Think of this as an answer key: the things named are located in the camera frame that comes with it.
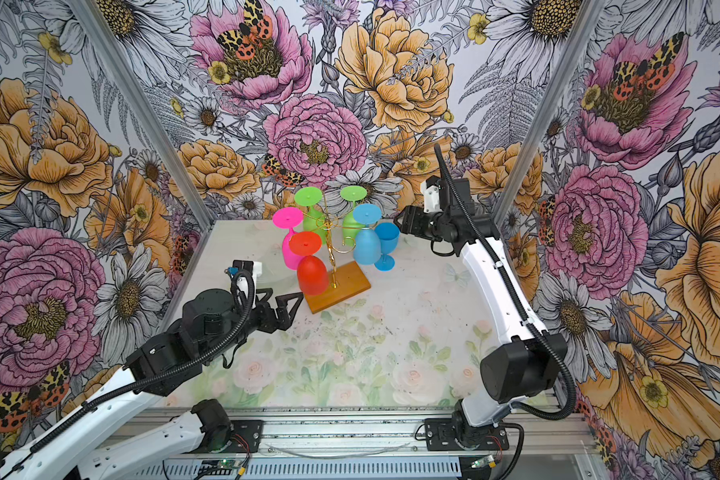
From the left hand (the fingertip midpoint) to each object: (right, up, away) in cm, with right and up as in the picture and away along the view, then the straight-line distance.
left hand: (286, 303), depth 68 cm
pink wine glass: (-1, +20, +8) cm, 21 cm away
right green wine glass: (+13, +18, +20) cm, 30 cm away
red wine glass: (+4, +6, +9) cm, 11 cm away
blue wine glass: (+25, +16, +29) cm, 41 cm away
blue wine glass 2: (+18, +14, +15) cm, 27 cm away
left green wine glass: (+3, +20, +17) cm, 26 cm away
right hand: (+28, +17, +10) cm, 34 cm away
